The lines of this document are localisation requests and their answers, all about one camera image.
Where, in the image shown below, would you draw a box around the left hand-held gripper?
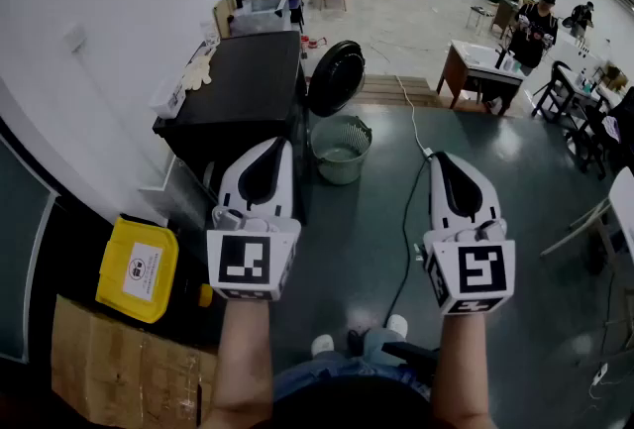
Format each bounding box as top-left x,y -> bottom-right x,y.
206,137 -> 302,302

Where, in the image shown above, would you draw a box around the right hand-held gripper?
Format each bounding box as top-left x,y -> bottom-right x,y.
422,152 -> 517,316

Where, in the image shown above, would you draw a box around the green laundry basket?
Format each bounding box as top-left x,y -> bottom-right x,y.
310,114 -> 372,185

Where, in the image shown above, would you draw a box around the black washing machine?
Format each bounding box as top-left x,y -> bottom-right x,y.
140,30 -> 313,226

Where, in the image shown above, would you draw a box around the person's left forearm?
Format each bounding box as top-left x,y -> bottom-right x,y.
200,300 -> 273,429

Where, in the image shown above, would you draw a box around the person's right forearm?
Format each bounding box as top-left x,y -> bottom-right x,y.
429,312 -> 499,429

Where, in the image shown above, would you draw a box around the round black washing machine door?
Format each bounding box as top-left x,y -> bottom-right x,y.
306,40 -> 367,118

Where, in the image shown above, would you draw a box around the clear plastic storage bin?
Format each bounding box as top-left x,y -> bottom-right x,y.
230,0 -> 292,38

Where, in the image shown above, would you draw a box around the small white packet box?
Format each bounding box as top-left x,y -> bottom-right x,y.
150,79 -> 187,119

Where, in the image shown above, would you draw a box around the white work gloves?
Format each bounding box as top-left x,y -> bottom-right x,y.
180,53 -> 214,91

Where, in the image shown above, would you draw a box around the wooden sink cabinet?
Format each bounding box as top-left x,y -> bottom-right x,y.
436,39 -> 526,116

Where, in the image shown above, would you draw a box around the person's right white shoe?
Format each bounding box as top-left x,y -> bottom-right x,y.
386,314 -> 409,339

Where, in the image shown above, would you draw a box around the person's white shoe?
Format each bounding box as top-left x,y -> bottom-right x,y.
386,314 -> 409,339
310,334 -> 335,359

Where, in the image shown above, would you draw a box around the yellow and black tool case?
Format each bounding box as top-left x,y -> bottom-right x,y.
95,216 -> 215,325

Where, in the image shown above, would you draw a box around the black table and chairs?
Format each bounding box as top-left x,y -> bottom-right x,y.
532,59 -> 634,180

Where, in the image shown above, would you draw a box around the black waist pack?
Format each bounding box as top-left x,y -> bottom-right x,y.
380,341 -> 440,376

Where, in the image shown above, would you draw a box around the person's blue jeans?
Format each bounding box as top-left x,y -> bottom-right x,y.
271,327 -> 432,398

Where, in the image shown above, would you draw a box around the person's left white shoe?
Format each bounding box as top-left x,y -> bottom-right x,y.
310,334 -> 335,359

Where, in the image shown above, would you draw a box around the leaning wooden board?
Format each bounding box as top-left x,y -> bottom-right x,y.
212,0 -> 239,40

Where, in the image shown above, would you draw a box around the small grey stool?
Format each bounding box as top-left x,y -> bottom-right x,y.
465,5 -> 496,35

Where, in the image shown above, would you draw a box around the brown cardboard box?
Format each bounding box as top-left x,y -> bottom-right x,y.
52,295 -> 219,429

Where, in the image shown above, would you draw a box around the person's black shirt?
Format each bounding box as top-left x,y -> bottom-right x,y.
271,375 -> 433,429

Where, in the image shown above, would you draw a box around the white frame rack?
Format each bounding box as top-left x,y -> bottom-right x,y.
539,166 -> 634,265

